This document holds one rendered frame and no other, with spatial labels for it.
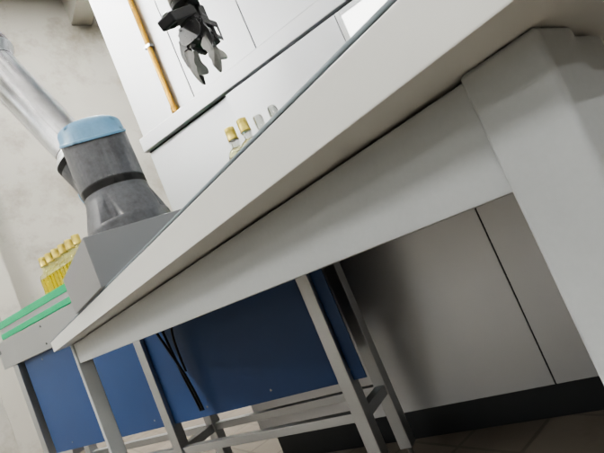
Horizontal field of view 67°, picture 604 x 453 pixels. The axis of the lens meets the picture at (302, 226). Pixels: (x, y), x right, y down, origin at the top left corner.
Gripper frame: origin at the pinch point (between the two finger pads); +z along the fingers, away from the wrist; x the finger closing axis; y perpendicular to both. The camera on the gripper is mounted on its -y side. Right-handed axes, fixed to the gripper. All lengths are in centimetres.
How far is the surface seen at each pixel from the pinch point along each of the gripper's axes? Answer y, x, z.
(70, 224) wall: 160, 306, -64
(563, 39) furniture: -65, -61, 47
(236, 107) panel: 42.0, 22.5, -7.9
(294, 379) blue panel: 16, 24, 81
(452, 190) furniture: -63, -54, 51
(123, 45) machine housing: 45, 63, -59
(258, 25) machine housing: 45, 4, -28
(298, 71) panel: 42.0, -4.2, -5.5
